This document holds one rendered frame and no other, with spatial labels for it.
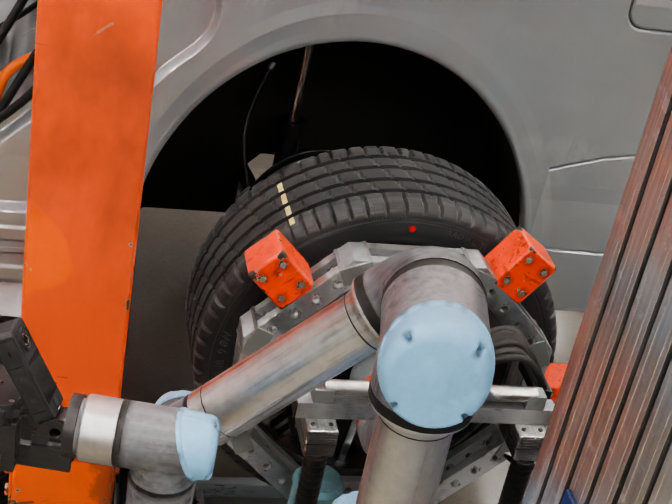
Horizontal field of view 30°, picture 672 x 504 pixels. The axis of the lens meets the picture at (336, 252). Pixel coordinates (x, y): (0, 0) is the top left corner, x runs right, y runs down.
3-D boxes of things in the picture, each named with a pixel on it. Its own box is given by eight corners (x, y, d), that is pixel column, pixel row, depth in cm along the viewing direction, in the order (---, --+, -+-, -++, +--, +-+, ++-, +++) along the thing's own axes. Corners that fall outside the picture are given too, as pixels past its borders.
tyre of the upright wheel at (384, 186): (325, 478, 266) (582, 299, 252) (345, 559, 246) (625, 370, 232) (111, 290, 232) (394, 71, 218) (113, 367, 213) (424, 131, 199)
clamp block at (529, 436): (525, 425, 207) (533, 400, 204) (542, 462, 199) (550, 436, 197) (496, 424, 206) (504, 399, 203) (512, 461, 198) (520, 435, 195)
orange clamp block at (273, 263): (309, 262, 207) (276, 227, 203) (316, 288, 201) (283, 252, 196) (275, 286, 209) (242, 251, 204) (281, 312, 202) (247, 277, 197)
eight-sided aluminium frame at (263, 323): (492, 493, 241) (566, 252, 214) (502, 517, 235) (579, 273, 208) (210, 489, 228) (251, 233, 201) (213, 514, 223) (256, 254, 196)
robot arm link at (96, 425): (115, 420, 134) (129, 384, 142) (73, 413, 134) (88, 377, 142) (108, 479, 137) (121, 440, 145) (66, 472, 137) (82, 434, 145)
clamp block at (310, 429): (325, 420, 199) (330, 393, 196) (334, 457, 191) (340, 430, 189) (293, 419, 198) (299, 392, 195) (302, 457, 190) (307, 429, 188)
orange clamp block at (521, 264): (505, 281, 216) (544, 246, 214) (519, 306, 210) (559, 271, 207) (479, 259, 213) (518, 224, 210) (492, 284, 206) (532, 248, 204)
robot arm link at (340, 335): (444, 192, 143) (129, 395, 160) (446, 239, 133) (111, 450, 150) (501, 262, 147) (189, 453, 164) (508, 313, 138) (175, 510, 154)
